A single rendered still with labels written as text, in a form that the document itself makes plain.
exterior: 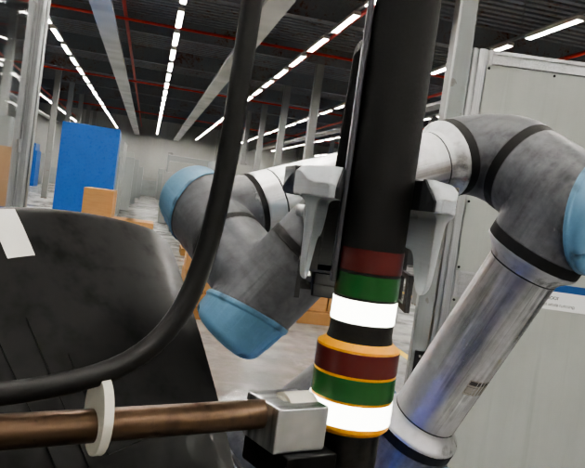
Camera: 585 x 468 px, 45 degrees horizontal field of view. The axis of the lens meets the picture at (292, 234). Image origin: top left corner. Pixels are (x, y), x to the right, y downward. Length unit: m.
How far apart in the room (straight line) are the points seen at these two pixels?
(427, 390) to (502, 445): 1.47
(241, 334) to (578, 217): 0.38
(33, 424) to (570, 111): 2.12
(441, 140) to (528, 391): 1.57
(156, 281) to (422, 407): 0.54
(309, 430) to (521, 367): 1.98
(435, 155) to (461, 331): 0.21
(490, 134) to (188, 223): 0.38
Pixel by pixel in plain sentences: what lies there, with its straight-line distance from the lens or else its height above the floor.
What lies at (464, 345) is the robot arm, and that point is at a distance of 0.87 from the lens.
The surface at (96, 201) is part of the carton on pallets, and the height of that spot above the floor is 1.07.
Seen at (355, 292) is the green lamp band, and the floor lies 1.43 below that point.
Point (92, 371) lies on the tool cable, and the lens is 0.30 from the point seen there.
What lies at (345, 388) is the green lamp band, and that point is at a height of 1.38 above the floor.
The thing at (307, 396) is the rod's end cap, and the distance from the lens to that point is 0.35.
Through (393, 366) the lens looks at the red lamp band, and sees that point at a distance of 0.36.
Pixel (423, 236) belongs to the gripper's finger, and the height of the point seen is 1.46.
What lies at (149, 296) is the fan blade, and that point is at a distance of 0.42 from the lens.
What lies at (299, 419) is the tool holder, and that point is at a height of 1.37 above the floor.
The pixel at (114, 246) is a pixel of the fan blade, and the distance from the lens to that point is 0.44.
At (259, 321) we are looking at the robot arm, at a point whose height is 1.36.
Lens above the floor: 1.47
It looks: 3 degrees down
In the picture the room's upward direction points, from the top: 8 degrees clockwise
